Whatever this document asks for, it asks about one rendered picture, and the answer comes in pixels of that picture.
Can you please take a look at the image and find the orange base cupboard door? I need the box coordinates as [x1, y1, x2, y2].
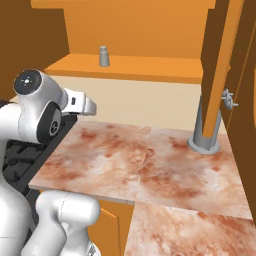
[87, 199, 136, 256]

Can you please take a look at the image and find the orange open wall cabinet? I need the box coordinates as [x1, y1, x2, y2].
[29, 0, 218, 85]

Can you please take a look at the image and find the grey shaker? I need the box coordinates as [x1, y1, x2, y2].
[98, 45, 111, 68]

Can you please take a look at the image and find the grey cylinder with round base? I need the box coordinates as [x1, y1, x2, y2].
[187, 95, 222, 155]

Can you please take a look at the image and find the black hob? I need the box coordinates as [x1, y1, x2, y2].
[0, 99, 80, 201]

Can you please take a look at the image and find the dark brown cabinet door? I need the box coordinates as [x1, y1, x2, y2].
[0, 0, 71, 102]

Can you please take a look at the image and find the grey door handle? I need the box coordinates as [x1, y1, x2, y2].
[221, 88, 240, 110]

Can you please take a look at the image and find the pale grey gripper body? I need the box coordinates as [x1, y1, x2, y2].
[79, 93, 98, 117]

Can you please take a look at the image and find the orange cabinet door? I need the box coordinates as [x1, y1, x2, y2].
[200, 0, 246, 139]

